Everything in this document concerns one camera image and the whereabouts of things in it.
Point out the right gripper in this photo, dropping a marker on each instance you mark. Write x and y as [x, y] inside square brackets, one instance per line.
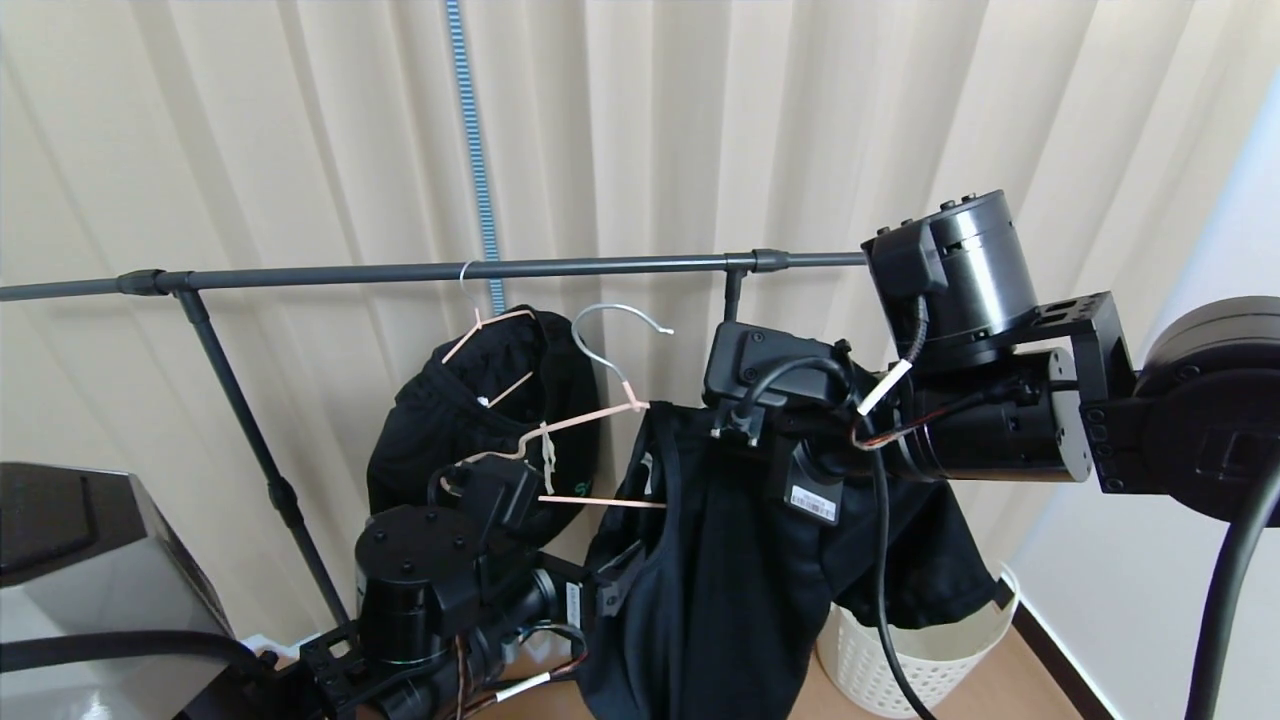
[990, 430]

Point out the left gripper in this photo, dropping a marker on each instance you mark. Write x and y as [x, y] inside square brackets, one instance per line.
[540, 630]

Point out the black garment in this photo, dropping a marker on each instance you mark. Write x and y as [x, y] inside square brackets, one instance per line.
[720, 600]

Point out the black shorts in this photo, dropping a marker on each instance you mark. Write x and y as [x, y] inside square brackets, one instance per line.
[420, 450]

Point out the pink clothes hanger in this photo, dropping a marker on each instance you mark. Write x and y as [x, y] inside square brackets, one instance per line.
[637, 403]
[478, 320]

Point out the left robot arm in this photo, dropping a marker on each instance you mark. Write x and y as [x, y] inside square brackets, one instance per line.
[100, 560]

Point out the white laundry basket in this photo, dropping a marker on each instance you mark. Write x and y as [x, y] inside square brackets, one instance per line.
[900, 680]

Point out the black clothes rack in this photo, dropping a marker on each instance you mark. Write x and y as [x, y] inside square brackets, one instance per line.
[350, 272]

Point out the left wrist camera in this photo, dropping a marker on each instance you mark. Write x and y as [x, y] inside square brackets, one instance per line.
[615, 585]

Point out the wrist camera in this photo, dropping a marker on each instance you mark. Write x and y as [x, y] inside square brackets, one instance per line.
[615, 585]
[770, 365]

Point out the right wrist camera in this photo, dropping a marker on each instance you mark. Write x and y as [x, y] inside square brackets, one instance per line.
[770, 365]

